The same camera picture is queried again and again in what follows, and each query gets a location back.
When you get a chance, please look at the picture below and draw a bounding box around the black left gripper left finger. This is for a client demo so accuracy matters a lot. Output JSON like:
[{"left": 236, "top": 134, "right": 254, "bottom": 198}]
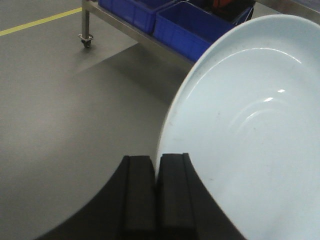
[{"left": 44, "top": 156, "right": 156, "bottom": 240}]

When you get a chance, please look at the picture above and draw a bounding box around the steel cart frame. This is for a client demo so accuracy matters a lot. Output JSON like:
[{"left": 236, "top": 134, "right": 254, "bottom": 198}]
[{"left": 78, "top": 0, "right": 320, "bottom": 75}]

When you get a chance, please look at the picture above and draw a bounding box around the blue plastic bin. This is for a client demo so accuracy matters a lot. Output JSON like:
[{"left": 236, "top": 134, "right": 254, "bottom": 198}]
[
  {"left": 98, "top": 0, "right": 179, "bottom": 34},
  {"left": 152, "top": 1, "right": 254, "bottom": 62}
]

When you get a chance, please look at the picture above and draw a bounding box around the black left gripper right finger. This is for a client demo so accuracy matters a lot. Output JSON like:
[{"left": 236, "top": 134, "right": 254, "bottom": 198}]
[{"left": 157, "top": 153, "right": 245, "bottom": 240}]

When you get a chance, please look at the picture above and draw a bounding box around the light blue plate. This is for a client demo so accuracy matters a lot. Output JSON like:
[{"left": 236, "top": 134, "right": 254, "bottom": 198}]
[{"left": 157, "top": 14, "right": 320, "bottom": 240}]

